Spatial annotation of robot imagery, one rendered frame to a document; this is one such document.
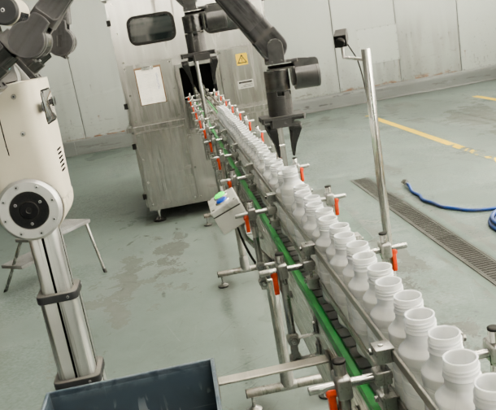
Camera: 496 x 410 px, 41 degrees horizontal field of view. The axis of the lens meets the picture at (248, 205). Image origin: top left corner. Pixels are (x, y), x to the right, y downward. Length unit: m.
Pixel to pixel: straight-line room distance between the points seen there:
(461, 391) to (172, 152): 5.34
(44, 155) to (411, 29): 10.74
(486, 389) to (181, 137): 5.35
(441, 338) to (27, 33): 1.07
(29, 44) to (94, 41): 9.94
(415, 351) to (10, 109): 1.18
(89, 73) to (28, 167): 9.77
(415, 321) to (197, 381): 0.58
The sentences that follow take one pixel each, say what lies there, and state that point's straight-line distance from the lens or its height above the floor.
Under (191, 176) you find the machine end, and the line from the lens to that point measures 6.01.
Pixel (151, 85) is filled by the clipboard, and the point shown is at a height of 1.22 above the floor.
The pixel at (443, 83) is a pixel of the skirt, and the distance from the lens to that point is 12.38.
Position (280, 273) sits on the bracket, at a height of 1.07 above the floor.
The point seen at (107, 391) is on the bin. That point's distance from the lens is 1.31.
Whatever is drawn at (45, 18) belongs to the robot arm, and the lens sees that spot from 1.53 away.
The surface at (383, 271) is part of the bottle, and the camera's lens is 0.98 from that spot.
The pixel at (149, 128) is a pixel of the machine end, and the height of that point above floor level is 0.86.
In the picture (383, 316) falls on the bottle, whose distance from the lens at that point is 0.94.
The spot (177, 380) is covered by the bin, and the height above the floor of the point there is 0.92.
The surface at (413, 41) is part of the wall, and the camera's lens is 12.18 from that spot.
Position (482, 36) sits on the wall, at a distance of 12.67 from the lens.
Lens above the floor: 1.52
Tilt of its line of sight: 14 degrees down
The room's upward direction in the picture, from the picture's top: 10 degrees counter-clockwise
